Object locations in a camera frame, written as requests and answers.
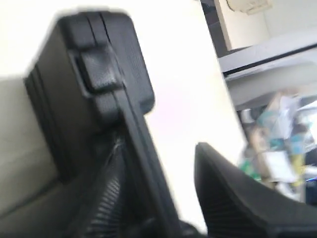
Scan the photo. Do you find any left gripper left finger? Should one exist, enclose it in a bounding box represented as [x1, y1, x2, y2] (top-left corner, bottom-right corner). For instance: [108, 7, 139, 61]
[57, 133, 183, 238]

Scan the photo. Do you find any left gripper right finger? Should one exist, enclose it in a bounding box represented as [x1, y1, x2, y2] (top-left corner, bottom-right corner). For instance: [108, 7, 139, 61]
[195, 142, 317, 238]

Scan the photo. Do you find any black plastic carry case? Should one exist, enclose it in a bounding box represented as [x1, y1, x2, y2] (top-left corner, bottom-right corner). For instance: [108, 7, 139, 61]
[24, 9, 179, 234]

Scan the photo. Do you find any cluttered packages pile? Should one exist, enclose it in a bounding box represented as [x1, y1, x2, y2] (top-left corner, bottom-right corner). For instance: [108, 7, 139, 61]
[237, 88, 317, 206]

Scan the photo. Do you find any grey shelf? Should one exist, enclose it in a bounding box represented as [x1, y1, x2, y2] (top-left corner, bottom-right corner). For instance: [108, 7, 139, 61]
[218, 37, 317, 110]

